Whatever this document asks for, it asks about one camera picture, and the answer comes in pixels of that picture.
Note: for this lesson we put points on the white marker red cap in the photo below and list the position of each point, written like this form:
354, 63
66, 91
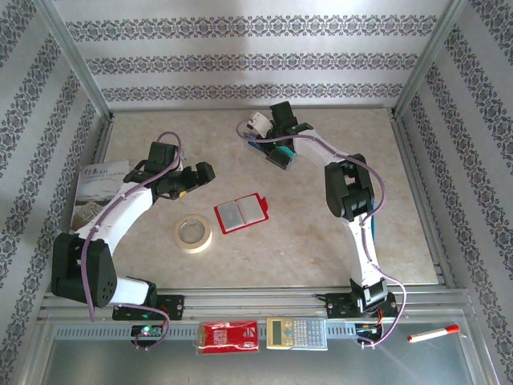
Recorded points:
433, 334

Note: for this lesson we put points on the grey metal panel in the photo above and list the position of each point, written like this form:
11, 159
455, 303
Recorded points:
240, 369

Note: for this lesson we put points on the black card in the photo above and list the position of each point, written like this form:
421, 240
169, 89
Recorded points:
278, 155

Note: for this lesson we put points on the beige grey calculator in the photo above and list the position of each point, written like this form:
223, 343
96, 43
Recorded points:
296, 333

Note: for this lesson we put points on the red card holder clear sleeves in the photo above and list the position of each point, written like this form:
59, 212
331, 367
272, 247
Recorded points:
240, 212

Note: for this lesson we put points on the aluminium corner post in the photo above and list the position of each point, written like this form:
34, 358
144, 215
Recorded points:
72, 56
429, 56

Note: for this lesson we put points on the clear plastic card tray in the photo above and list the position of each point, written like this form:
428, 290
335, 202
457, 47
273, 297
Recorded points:
254, 154

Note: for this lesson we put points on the beige masking tape roll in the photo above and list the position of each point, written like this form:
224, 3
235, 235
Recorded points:
193, 244

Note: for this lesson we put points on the aluminium side rail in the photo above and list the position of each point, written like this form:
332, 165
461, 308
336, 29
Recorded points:
413, 168
96, 152

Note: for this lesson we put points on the aluminium mounting rail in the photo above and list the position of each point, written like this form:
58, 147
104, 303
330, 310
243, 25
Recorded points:
256, 301

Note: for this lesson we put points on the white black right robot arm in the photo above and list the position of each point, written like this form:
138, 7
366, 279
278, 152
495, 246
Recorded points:
310, 150

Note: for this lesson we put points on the blue card white stripe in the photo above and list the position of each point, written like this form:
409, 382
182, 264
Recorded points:
256, 146

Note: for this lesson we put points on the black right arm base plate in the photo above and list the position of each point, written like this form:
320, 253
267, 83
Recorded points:
336, 305

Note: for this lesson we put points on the red packet in clear wrap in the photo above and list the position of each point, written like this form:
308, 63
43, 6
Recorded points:
226, 337

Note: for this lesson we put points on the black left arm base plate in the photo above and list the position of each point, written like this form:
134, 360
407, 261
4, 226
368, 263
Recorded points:
172, 306

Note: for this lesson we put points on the grey white book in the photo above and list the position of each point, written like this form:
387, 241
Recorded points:
92, 188

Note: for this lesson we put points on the aluminium rail below wallpaper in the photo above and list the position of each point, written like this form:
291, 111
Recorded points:
200, 109

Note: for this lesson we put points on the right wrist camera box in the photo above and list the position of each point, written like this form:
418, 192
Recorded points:
258, 123

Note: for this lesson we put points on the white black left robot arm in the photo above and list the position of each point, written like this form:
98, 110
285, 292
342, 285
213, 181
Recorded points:
80, 272

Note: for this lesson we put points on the small circuit board green light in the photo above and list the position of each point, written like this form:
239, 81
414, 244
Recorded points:
148, 331

